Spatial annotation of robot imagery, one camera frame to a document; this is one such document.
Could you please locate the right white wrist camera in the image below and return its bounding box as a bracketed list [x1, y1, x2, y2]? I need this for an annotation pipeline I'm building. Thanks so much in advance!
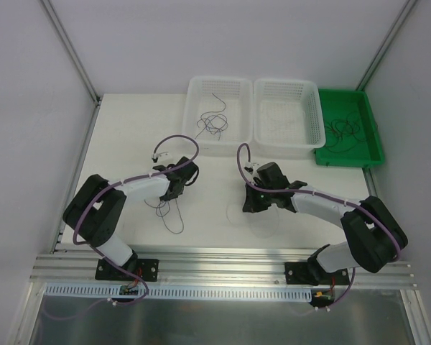
[244, 162, 259, 175]

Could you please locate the aluminium frame post left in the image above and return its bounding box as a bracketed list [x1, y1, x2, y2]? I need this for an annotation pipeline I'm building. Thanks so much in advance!
[38, 0, 101, 104]

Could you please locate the brown thin wire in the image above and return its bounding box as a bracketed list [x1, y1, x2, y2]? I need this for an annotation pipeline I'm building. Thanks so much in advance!
[344, 111, 376, 144]
[330, 111, 362, 139]
[325, 120, 360, 154]

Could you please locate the aluminium frame post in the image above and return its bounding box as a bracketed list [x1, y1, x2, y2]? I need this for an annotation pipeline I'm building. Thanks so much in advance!
[356, 0, 420, 91]
[38, 0, 101, 104]

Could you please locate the left white perforated basket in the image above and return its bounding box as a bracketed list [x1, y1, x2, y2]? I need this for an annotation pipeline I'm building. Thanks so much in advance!
[182, 75, 254, 157]

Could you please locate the right white perforated basket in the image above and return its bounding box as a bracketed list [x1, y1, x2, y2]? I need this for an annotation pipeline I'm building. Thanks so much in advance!
[253, 78, 325, 159]

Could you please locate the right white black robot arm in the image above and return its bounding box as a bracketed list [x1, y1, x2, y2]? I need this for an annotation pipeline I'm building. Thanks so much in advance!
[241, 162, 408, 286]

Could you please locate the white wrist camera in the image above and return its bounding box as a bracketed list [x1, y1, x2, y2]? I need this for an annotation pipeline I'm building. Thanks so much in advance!
[244, 162, 259, 175]
[152, 151, 173, 164]

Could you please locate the white perforated basket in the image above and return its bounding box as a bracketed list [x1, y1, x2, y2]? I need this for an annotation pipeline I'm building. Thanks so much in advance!
[182, 75, 254, 157]
[253, 78, 325, 159]

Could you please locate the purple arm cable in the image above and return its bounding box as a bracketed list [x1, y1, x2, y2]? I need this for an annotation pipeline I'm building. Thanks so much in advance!
[73, 133, 200, 306]
[236, 142, 403, 306]

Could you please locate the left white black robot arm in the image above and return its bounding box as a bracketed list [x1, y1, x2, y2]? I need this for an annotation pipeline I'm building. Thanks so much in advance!
[62, 157, 199, 280]

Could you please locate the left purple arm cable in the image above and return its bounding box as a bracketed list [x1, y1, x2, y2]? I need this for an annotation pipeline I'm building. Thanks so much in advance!
[73, 133, 200, 306]

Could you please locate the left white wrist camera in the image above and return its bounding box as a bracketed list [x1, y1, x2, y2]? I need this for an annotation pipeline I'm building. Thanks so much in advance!
[152, 151, 173, 164]

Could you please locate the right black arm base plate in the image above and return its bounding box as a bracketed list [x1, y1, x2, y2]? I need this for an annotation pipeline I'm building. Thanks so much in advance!
[284, 262, 350, 286]

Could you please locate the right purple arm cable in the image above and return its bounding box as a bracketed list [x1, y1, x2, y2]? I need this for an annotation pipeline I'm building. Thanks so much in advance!
[236, 142, 403, 306]

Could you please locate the white slotted cable duct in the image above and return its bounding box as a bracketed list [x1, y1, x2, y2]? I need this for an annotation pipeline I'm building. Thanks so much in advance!
[45, 283, 312, 303]

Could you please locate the aluminium frame post right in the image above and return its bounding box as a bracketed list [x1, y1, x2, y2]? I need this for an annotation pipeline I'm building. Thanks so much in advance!
[356, 0, 420, 91]

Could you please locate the aluminium table edge rail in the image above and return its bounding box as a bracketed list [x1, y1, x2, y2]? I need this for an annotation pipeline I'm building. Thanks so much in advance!
[30, 244, 419, 290]

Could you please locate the purple thin wire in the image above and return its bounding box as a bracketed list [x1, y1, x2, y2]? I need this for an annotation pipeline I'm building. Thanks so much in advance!
[144, 195, 185, 234]
[193, 92, 230, 142]

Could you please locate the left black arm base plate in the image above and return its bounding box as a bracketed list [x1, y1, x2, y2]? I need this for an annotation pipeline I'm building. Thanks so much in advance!
[95, 257, 159, 282]

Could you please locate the green plastic tray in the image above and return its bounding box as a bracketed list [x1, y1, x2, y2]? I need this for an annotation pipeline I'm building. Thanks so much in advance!
[315, 89, 385, 169]

